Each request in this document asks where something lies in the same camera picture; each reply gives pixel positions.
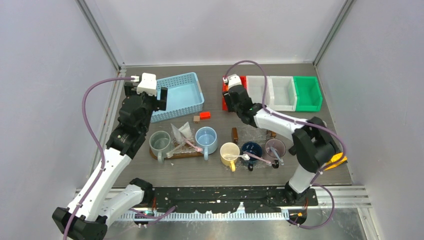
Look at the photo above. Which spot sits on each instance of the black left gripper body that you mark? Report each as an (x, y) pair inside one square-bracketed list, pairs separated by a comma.
[(150, 102)]

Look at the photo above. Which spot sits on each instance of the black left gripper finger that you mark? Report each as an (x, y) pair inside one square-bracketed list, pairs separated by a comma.
[(130, 89), (161, 103)]

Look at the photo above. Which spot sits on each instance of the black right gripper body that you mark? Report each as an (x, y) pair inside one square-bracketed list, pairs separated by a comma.
[(232, 107)]

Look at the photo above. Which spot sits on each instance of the brown wooden holder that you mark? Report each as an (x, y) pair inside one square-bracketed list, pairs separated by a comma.
[(234, 135)]

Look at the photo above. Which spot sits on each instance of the white toothpaste tube red cap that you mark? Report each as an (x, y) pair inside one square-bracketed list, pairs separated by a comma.
[(179, 137)]

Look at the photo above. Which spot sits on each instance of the grey-green mug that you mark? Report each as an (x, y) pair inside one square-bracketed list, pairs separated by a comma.
[(160, 144)]

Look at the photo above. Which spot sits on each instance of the clear textured acrylic holder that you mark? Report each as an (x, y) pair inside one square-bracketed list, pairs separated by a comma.
[(176, 144)]

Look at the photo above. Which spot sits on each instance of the light blue mug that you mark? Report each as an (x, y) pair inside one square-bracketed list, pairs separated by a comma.
[(207, 139)]

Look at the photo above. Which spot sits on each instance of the dark blue mug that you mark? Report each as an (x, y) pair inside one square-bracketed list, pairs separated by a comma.
[(254, 149)]

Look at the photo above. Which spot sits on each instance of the cream mug yellow handle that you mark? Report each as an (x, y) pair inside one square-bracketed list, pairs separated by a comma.
[(229, 148)]

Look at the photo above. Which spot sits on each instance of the grey toothbrush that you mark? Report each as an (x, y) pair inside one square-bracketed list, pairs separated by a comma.
[(276, 155)]

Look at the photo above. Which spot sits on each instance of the pink toothbrush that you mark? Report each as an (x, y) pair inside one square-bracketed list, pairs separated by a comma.
[(196, 148), (257, 157)]

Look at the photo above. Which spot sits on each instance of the mauve mug black handle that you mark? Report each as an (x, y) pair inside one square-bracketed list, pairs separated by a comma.
[(276, 143)]

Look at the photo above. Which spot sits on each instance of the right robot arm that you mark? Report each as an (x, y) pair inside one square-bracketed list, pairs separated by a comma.
[(313, 144)]

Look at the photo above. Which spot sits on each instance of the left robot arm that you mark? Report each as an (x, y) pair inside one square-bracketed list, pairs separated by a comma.
[(89, 215)]

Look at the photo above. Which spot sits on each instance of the oval wooden tray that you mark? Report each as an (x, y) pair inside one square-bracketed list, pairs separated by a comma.
[(185, 155)]

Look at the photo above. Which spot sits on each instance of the clear textured oval tray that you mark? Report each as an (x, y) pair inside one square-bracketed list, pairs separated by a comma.
[(261, 165)]

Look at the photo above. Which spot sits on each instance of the red plastic bin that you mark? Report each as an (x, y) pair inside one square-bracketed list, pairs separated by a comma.
[(225, 88)]

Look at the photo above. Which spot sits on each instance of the white plastic bin left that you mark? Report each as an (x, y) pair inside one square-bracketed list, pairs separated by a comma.
[(255, 88)]

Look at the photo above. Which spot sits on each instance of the white plastic bin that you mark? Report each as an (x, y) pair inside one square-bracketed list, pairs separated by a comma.
[(284, 94), (255, 88)]

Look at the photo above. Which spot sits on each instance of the light blue perforated basket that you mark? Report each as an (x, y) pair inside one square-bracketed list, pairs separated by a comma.
[(184, 96)]

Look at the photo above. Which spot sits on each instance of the orange block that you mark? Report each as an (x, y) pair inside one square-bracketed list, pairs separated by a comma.
[(204, 115)]

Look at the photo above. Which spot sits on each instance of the small wooden cube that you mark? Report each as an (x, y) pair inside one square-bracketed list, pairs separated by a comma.
[(196, 119)]

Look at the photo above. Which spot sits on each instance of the white plastic bin right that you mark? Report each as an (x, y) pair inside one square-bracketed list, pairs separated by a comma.
[(284, 94)]

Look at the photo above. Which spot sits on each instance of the green plastic bin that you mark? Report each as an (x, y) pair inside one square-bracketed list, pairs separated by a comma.
[(309, 96)]

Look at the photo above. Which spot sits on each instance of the yellow toy brick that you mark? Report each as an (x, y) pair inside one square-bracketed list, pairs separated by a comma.
[(335, 161)]

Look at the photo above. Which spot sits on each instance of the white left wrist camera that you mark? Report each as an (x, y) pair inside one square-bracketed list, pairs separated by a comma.
[(147, 83)]

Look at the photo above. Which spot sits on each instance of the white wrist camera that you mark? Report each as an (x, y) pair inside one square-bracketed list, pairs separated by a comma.
[(231, 81), (147, 83)]

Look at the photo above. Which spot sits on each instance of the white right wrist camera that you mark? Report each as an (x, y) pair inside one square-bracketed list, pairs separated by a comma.
[(231, 81)]

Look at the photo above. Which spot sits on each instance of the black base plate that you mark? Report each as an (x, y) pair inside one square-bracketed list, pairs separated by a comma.
[(224, 199)]

